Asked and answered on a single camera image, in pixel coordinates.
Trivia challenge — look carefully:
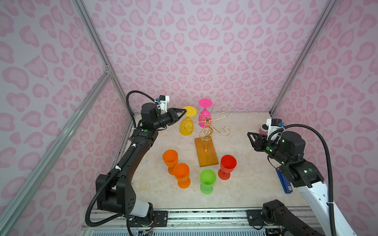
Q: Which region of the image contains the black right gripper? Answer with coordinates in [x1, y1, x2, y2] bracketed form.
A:
[246, 131, 291, 166]

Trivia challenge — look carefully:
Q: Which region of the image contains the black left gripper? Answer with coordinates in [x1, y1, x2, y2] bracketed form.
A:
[153, 109, 186, 131]

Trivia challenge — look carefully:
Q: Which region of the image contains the yellow wine glass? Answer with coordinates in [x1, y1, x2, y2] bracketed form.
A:
[179, 106, 197, 136]

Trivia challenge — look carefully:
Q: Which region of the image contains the pink wine glass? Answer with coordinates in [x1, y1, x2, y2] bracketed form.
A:
[198, 98, 213, 128]

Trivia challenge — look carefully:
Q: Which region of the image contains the red wine glass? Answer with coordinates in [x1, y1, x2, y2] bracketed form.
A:
[218, 155, 237, 181]

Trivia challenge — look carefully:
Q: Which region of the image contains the orange wine glass front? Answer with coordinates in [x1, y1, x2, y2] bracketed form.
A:
[162, 149, 178, 175]

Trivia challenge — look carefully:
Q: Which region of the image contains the orange wine glass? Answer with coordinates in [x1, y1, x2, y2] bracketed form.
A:
[173, 163, 191, 189]
[162, 149, 178, 175]

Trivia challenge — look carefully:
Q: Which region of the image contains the green wine glass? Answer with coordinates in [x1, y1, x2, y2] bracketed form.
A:
[199, 169, 217, 195]

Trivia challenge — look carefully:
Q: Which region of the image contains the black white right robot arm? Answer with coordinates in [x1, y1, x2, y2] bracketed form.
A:
[247, 131, 356, 236]

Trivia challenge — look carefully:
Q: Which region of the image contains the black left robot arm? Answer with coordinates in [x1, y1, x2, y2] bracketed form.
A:
[86, 103, 187, 226]

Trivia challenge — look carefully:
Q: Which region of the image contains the pink jar black lid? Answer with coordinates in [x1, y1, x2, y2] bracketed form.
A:
[259, 124, 269, 135]

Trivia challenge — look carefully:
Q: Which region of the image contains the blue box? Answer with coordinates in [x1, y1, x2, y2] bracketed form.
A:
[276, 168, 293, 194]

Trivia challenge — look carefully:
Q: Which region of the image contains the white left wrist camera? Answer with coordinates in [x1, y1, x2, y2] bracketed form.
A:
[156, 95, 170, 113]

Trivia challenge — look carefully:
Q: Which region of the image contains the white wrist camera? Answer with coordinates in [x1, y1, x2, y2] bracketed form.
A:
[156, 95, 170, 113]
[266, 118, 284, 136]

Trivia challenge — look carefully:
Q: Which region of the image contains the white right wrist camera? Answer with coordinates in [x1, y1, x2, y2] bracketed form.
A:
[266, 118, 284, 136]

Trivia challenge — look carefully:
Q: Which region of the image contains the gold wire glass rack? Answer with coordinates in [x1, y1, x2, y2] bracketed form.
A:
[192, 108, 231, 141]

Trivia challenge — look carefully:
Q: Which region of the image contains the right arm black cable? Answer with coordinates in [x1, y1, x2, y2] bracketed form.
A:
[267, 123, 337, 236]

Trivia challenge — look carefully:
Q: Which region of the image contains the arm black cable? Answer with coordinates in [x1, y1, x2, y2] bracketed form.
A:
[85, 90, 157, 228]
[267, 123, 337, 236]

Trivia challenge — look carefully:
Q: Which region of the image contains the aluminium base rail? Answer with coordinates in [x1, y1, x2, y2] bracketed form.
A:
[79, 207, 337, 236]

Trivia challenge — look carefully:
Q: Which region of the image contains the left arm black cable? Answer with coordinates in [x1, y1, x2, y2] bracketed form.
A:
[85, 90, 157, 228]

